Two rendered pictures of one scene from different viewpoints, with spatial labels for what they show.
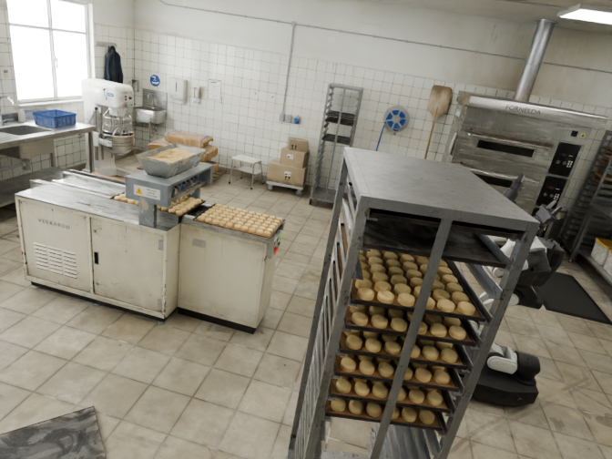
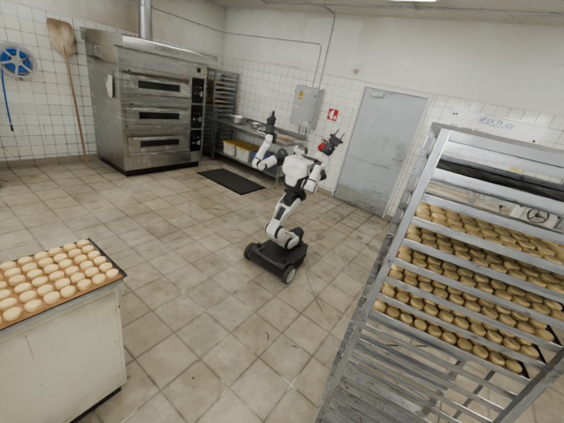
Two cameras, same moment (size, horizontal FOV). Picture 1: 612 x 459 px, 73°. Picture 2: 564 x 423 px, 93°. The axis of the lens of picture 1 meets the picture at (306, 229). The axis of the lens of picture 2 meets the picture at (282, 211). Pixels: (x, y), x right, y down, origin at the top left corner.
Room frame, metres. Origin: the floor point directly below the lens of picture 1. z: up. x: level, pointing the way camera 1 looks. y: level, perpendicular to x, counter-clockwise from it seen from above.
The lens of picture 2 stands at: (1.72, 0.87, 1.86)
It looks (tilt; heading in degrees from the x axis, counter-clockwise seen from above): 25 degrees down; 292
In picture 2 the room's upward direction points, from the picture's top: 12 degrees clockwise
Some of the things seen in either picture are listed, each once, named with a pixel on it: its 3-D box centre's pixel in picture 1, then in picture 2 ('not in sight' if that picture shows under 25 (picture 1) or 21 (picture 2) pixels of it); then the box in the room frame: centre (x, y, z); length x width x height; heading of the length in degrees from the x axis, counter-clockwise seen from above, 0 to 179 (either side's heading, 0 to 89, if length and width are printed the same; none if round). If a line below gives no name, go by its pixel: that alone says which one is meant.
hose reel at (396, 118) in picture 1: (390, 141); (21, 89); (6.64, -1.09, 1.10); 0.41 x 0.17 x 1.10; 81
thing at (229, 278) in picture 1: (228, 269); (28, 363); (2.95, 0.58, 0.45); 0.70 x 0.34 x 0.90; 80
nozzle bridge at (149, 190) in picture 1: (172, 190); not in sight; (3.04, 1.07, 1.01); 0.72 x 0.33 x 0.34; 170
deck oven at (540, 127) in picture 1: (499, 175); (154, 109); (5.85, -2.58, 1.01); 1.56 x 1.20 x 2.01; 81
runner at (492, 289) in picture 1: (460, 247); (488, 192); (1.36, -0.55, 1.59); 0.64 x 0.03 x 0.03; 2
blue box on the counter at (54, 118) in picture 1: (56, 118); not in sight; (5.10, 3.31, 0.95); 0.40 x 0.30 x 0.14; 174
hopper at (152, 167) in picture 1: (173, 160); not in sight; (3.04, 1.07, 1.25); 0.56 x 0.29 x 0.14; 170
